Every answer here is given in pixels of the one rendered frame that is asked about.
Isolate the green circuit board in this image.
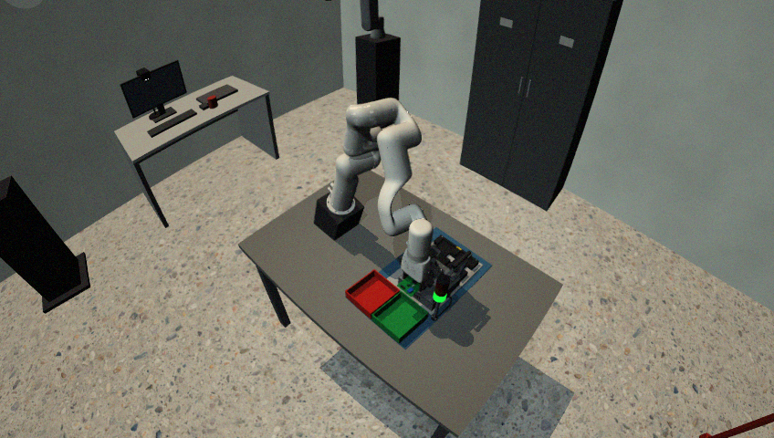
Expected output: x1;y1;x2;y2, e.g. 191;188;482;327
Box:
397;276;421;297

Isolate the green bin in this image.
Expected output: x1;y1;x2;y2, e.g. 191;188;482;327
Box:
371;291;429;343

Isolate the red bin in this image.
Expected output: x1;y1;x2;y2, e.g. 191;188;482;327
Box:
345;269;400;319

